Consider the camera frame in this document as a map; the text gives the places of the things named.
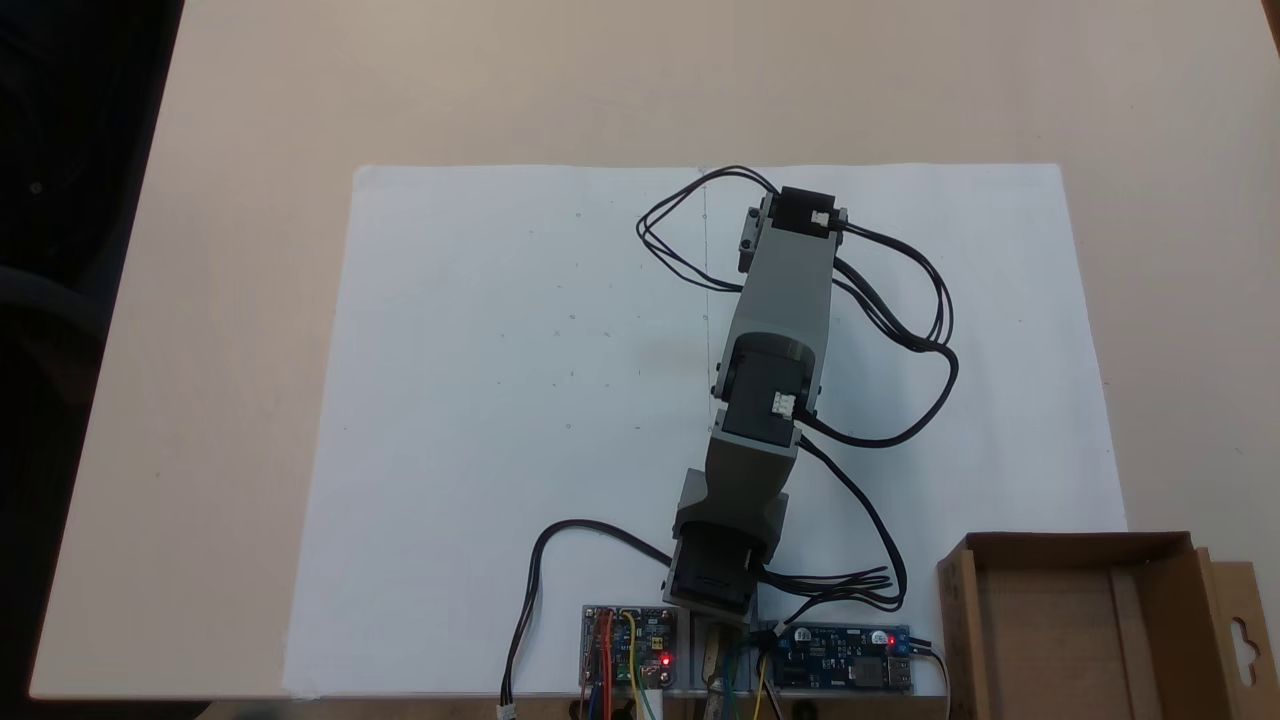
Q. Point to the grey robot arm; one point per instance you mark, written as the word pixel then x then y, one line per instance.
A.
pixel 780 290

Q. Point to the blue circuit board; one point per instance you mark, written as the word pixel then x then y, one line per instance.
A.
pixel 840 660

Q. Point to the brown cardboard box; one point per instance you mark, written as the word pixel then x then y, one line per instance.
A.
pixel 1060 640

